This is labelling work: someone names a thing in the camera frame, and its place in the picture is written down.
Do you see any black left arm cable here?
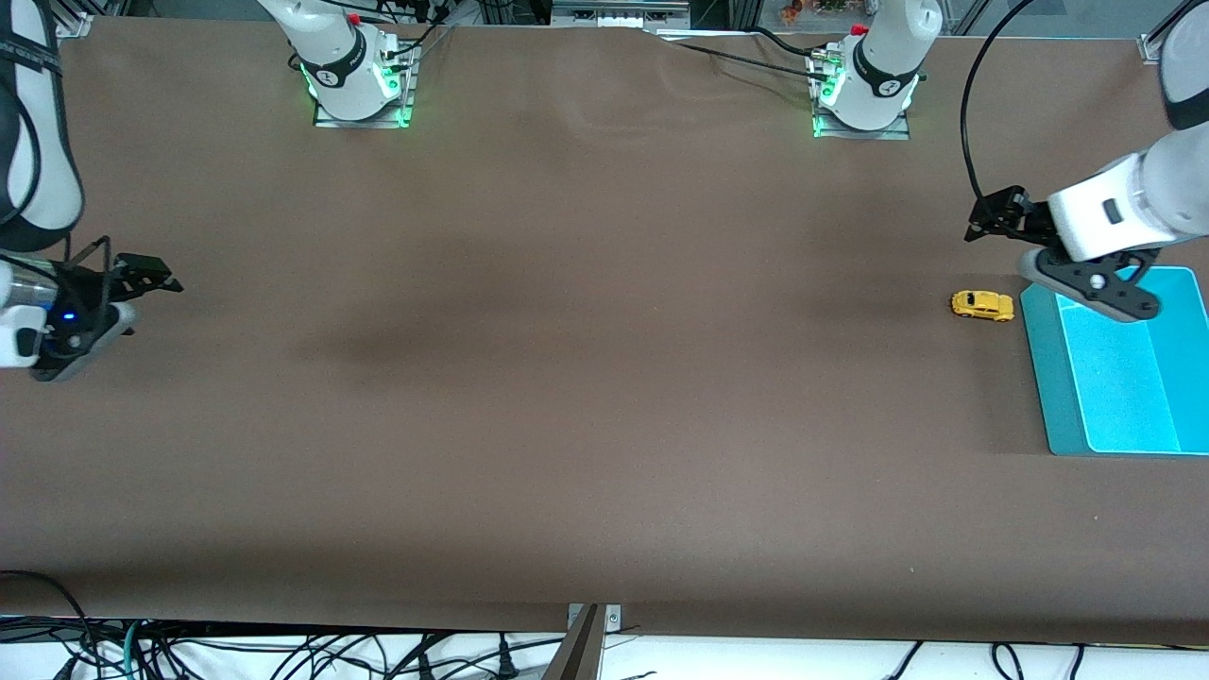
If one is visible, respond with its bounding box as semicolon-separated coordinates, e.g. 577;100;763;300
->
961;0;1040;204

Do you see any black looped floor cable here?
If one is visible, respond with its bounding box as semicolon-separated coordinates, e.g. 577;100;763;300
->
0;569;100;680

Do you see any yellow toy beetle car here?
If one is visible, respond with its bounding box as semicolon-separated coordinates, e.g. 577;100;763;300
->
950;290;1015;324

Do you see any teal plastic bin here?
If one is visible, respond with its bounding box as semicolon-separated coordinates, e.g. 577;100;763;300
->
1018;265;1209;459

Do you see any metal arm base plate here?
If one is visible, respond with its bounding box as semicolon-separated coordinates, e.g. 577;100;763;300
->
812;52;913;142
314;42;417;129

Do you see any long black base cable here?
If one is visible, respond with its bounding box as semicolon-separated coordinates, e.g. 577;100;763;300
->
656;38;825;84

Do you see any black base cable bundle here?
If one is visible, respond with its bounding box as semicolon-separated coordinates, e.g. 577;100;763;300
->
378;0;456;67

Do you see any aluminium frame unit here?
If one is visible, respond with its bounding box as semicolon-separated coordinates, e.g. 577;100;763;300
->
551;0;692;29

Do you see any brown slanted bar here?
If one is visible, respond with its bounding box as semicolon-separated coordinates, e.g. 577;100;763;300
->
540;604;605;680

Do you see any short black base cable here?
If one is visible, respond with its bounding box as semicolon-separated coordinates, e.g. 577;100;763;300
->
751;26;827;58

